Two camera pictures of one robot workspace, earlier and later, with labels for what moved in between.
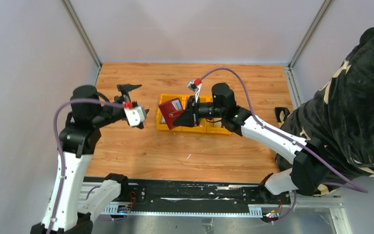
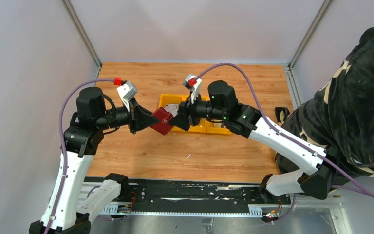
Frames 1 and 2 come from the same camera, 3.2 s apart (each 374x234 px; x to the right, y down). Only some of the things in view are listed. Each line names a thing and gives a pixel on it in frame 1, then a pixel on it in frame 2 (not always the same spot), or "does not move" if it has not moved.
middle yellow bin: (202, 127) does not move
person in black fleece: (351, 117) does not move
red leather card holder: (170, 109) → (163, 116)
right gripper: (190, 116) does not move
